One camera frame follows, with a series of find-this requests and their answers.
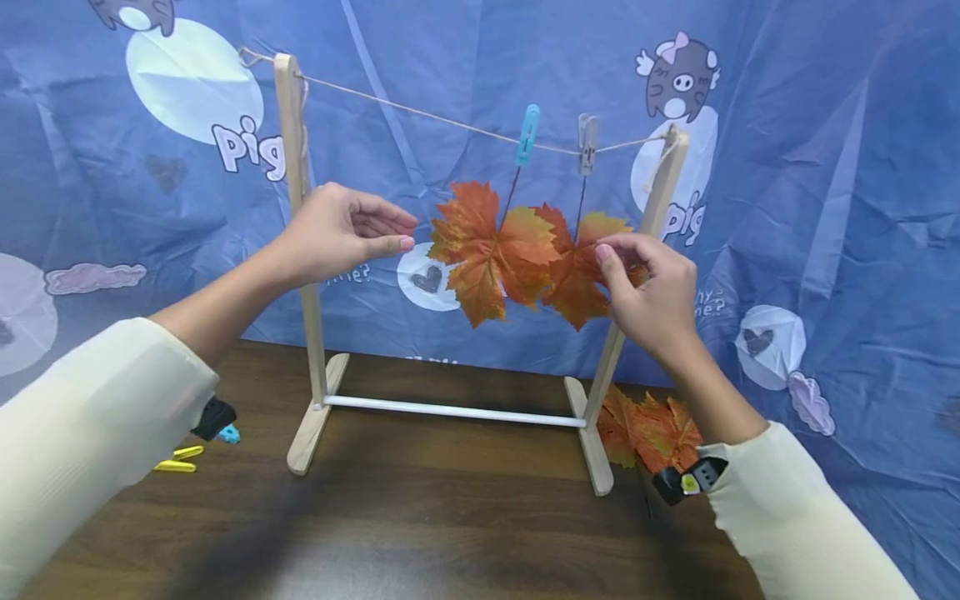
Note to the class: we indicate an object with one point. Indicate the person's right hand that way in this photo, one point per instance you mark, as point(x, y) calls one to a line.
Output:
point(664, 292)

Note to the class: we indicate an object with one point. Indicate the person's left hand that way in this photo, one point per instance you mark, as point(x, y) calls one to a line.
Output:
point(322, 236)

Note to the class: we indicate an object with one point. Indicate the person's left index finger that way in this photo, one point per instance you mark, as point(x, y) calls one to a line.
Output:
point(382, 207)

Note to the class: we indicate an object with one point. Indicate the person's left thumb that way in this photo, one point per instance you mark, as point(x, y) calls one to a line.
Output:
point(390, 245)

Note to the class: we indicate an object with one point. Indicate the person's left fingers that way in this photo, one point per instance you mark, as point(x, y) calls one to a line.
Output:
point(375, 227)

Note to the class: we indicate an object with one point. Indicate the person's right index finger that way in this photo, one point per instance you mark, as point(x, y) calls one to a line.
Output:
point(634, 242)

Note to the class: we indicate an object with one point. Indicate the person's right thumb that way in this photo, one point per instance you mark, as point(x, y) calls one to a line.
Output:
point(616, 275)

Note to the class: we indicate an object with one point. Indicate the orange maple leaf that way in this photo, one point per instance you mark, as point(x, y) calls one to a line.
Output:
point(616, 425)
point(574, 271)
point(666, 433)
point(480, 258)

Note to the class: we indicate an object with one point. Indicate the person's left forearm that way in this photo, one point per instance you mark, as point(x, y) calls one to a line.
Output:
point(244, 300)

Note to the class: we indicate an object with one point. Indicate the person's right forearm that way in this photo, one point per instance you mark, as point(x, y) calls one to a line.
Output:
point(780, 500)

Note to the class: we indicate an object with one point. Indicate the grey clothespin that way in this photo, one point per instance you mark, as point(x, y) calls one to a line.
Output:
point(587, 146)

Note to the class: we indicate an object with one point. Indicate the wooden stand with white rod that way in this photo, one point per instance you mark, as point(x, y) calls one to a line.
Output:
point(313, 333)

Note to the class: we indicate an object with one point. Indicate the blue clothespin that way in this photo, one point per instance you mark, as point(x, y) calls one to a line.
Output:
point(528, 135)
point(229, 434)

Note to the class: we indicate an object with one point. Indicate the black wrist band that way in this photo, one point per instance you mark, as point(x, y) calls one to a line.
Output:
point(214, 418)
point(690, 481)

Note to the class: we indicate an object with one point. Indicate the yellow clothespin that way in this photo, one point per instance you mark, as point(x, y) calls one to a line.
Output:
point(177, 466)

